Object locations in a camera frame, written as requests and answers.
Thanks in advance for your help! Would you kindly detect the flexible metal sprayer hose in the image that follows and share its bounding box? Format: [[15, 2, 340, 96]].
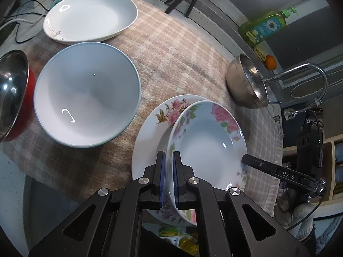
[[284, 96, 323, 120]]

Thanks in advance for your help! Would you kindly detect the light blue bowl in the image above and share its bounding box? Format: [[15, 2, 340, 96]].
[[33, 42, 141, 148]]

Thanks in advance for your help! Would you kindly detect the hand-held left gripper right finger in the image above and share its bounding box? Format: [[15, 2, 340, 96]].
[[172, 151, 313, 257]]

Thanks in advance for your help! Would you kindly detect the thick white cable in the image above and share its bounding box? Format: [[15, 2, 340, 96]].
[[0, 11, 50, 33]]

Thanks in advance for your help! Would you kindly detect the chrome faucet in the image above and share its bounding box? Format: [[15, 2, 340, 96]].
[[264, 63, 328, 105]]

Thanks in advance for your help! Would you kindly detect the plain white plate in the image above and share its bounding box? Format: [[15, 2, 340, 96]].
[[43, 0, 138, 45]]

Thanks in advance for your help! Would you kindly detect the person's right hand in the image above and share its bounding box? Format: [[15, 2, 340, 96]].
[[273, 199, 317, 243]]

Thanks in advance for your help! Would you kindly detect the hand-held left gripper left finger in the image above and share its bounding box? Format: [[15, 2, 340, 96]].
[[28, 151, 166, 257]]

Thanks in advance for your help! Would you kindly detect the steel bowl with red outside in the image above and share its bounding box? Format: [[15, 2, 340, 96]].
[[0, 49, 36, 143]]

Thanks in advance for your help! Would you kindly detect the orange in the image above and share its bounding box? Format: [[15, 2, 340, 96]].
[[264, 55, 277, 69]]

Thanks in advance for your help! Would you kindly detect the green dish soap bottle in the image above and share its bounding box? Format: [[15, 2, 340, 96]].
[[238, 6, 298, 45]]

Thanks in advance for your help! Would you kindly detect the plaid cloth mat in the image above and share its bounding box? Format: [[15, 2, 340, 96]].
[[0, 0, 284, 217]]

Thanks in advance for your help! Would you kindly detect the small floral plate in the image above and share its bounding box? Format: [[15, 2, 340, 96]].
[[165, 100, 247, 227]]

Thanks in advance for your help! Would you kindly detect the large steel bowl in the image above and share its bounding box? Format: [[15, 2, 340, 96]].
[[226, 54, 269, 109]]

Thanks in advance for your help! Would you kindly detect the yellow sponge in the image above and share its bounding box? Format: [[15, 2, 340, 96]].
[[253, 45, 267, 61]]

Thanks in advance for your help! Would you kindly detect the large floral plate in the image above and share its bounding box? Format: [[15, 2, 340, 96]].
[[131, 94, 215, 224]]

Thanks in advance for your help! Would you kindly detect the thin black cable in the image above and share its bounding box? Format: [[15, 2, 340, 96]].
[[15, 0, 51, 43]]

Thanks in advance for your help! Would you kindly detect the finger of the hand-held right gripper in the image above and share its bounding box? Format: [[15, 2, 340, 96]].
[[241, 154, 317, 190]]

